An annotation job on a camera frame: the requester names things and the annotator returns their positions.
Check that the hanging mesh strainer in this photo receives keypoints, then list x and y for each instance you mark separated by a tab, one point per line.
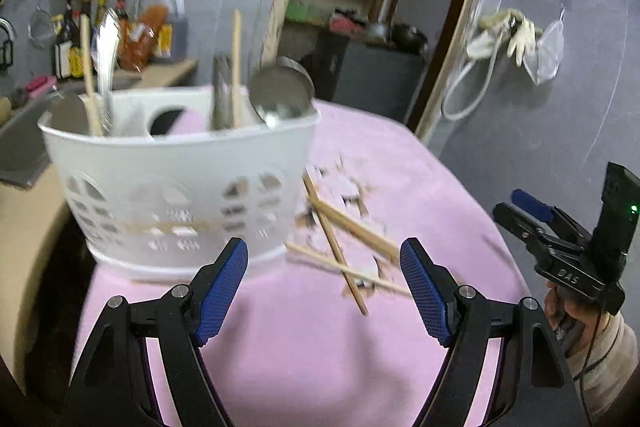
42	26

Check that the metal fork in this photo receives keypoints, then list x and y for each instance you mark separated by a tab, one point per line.
106	57

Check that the chrome kitchen faucet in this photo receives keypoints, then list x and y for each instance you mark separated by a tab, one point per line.
5	27

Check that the grey cabinet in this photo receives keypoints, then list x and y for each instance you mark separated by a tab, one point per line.
370	77

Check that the wooden chopstick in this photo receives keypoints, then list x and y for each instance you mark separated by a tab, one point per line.
325	259
90	82
236	57
360	229
335	247

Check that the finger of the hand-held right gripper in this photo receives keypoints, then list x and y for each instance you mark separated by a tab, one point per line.
520	224
535	204

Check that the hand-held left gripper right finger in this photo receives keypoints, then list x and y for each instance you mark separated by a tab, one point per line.
425	292

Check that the wooden door frame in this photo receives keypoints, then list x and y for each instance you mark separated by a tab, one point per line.
280	7

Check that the person's right forearm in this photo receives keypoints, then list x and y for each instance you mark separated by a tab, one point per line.
615	367

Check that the person's right hand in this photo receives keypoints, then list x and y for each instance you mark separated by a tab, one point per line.
557	307

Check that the pink floral tablecloth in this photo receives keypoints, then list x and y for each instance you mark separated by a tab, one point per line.
310	357

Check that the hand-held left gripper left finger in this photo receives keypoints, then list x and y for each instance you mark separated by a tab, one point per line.
222	289

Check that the white plastic utensil holder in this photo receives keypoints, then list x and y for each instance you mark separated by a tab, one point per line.
165	177

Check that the green box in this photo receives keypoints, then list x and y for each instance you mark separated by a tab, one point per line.
297	12

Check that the steel kitchen sink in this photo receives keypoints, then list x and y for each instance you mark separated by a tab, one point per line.
22	142

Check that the cream rubber gloves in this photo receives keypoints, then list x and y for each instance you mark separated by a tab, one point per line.
520	39

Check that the metal spoon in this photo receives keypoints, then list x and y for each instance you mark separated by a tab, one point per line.
220	92

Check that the black cooking pot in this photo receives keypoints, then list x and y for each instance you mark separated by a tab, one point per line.
409	38

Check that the pink cloth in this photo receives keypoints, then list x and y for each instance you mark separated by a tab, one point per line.
347	24

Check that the small steel pot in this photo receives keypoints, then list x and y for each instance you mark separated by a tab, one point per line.
378	32

